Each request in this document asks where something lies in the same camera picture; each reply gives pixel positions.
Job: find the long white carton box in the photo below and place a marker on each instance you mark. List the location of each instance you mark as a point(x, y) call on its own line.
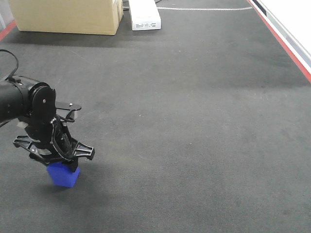
point(144, 15)

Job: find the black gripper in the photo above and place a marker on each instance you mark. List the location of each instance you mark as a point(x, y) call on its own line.
point(51, 142)

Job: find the large open cardboard box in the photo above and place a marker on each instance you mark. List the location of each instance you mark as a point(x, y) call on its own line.
point(100, 17)

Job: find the blue plastic block part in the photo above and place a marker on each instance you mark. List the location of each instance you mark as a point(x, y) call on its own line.
point(61, 175)

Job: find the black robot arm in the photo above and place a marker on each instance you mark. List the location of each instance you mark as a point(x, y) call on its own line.
point(44, 119)

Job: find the white whiteboard panel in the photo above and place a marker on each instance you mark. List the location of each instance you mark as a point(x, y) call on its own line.
point(290, 23)

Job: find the red conveyor side rail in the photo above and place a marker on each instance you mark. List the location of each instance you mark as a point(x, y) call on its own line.
point(7, 30)

